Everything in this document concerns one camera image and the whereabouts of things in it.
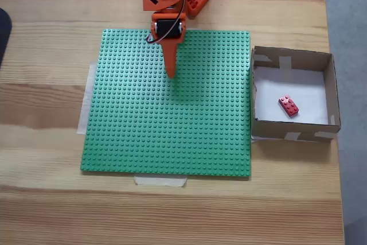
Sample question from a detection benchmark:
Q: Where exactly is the black rounded object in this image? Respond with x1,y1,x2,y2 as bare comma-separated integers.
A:
0,8,13,69

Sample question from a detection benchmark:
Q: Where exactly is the green lego baseplate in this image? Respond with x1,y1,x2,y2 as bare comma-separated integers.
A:
79,28,252,178

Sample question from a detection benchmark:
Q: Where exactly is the brown cardboard box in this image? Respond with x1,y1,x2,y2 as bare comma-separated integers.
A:
251,45,342,143

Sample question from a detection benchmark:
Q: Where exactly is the red lego block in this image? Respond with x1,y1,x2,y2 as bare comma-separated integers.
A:
278,94,300,118

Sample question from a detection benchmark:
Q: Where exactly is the white paper sheet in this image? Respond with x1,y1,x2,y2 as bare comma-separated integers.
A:
253,67,329,125

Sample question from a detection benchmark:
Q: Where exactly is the masking tape strip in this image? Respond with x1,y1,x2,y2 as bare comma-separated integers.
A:
76,61,98,135
134,174,189,188

